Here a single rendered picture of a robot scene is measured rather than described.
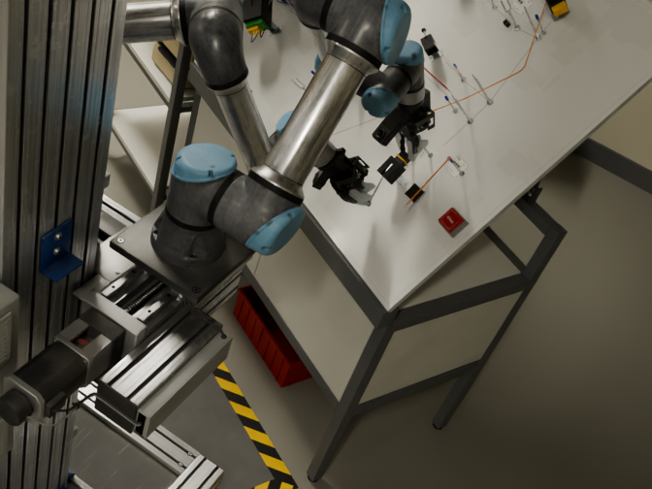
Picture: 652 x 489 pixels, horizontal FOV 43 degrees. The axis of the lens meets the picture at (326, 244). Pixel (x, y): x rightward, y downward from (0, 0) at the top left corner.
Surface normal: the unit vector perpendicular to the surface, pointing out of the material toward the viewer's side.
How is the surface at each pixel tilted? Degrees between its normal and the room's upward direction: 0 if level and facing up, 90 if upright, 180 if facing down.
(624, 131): 90
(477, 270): 0
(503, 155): 50
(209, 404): 0
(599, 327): 0
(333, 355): 90
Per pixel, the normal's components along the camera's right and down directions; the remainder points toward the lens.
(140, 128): 0.27, -0.72
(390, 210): -0.45, -0.32
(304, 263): -0.82, 0.19
